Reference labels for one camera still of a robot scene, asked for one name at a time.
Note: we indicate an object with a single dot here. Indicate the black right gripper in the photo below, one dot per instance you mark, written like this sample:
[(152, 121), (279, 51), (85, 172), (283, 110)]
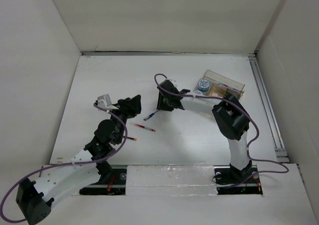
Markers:
[(160, 105)]

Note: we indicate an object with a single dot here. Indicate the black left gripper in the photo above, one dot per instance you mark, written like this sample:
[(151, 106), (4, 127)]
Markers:
[(128, 106)]

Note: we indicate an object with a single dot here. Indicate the blue ballpoint pen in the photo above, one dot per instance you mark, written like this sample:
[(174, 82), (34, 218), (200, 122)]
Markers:
[(150, 115)]

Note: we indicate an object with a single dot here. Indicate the red gel pen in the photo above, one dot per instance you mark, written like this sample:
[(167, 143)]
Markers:
[(144, 127)]

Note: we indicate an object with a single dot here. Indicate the blue white round tub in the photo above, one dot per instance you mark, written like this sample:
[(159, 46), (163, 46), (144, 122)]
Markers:
[(197, 92), (203, 85)]

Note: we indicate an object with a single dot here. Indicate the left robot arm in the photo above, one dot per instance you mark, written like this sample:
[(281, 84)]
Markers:
[(37, 198)]

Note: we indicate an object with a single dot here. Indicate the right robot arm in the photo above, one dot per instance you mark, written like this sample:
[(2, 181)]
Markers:
[(232, 121)]

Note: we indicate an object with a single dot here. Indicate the clear desk organizer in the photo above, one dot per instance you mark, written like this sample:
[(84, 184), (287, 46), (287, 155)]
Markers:
[(221, 86)]

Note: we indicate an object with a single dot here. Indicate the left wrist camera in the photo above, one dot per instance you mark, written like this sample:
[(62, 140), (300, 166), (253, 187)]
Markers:
[(104, 102)]

